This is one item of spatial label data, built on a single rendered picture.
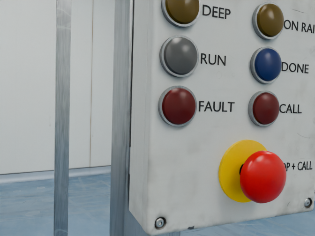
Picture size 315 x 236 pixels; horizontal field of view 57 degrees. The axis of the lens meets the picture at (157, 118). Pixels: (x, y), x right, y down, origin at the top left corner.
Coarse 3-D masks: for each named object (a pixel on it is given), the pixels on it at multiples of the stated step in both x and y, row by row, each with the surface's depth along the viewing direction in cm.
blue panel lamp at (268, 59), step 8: (256, 56) 24; (264, 56) 23; (272, 56) 24; (256, 64) 23; (264, 64) 23; (272, 64) 24; (280, 64) 24; (256, 72) 24; (264, 72) 23; (272, 72) 24; (264, 80) 24
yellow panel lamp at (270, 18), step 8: (264, 8) 23; (272, 8) 23; (264, 16) 23; (272, 16) 23; (280, 16) 24; (264, 24) 23; (272, 24) 23; (280, 24) 24; (264, 32) 23; (272, 32) 24
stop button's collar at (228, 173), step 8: (240, 144) 24; (248, 144) 24; (256, 144) 24; (232, 152) 23; (240, 152) 24; (248, 152) 24; (224, 160) 23; (232, 160) 23; (240, 160) 24; (224, 168) 23; (232, 168) 23; (312, 168) 27; (224, 176) 23; (232, 176) 23; (224, 184) 23; (232, 184) 24; (224, 192) 24; (232, 192) 24; (240, 192) 24; (240, 200) 24; (248, 200) 24
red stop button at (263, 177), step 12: (252, 156) 22; (264, 156) 22; (276, 156) 22; (240, 168) 24; (252, 168) 21; (264, 168) 21; (276, 168) 22; (240, 180) 22; (252, 180) 21; (264, 180) 21; (276, 180) 22; (252, 192) 21; (264, 192) 21; (276, 192) 22
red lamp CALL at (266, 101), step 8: (264, 96) 24; (272, 96) 24; (256, 104) 24; (264, 104) 24; (272, 104) 24; (256, 112) 24; (264, 112) 24; (272, 112) 24; (256, 120) 24; (264, 120) 24; (272, 120) 24
